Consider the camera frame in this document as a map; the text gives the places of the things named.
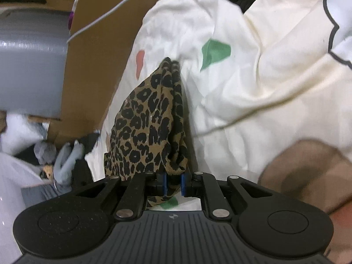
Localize clear plastic bag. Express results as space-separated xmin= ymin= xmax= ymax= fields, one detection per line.
xmin=33 ymin=141 xmax=57 ymax=165

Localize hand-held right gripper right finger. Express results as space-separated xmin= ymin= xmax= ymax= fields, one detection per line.
xmin=181 ymin=171 xmax=271 ymax=222

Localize grey cabinet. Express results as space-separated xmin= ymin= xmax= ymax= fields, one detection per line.
xmin=0 ymin=8 xmax=72 ymax=119

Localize leopard print garment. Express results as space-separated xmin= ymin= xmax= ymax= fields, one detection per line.
xmin=104 ymin=57 xmax=190 ymax=211

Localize white cable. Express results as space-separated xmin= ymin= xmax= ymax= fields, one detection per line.
xmin=67 ymin=0 xmax=176 ymax=43

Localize small plush doll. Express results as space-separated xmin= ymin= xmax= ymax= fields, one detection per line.
xmin=40 ymin=165 xmax=55 ymax=180

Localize grey neck pillow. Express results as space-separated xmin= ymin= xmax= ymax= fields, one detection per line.
xmin=52 ymin=140 xmax=84 ymax=193

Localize brown cardboard sheet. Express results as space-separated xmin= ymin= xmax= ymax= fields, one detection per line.
xmin=27 ymin=0 xmax=179 ymax=150

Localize black crumpled cloth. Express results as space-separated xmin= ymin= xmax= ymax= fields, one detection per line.
xmin=71 ymin=133 xmax=101 ymax=190

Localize white pillow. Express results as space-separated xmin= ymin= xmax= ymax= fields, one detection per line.
xmin=0 ymin=113 xmax=48 ymax=156

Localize cream bear print blanket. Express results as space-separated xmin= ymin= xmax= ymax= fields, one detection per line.
xmin=84 ymin=0 xmax=352 ymax=264

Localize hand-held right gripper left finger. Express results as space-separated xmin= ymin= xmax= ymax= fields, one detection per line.
xmin=78 ymin=170 xmax=168 ymax=222

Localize purple white refill pouch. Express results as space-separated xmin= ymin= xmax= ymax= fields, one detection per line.
xmin=67 ymin=0 xmax=81 ymax=31

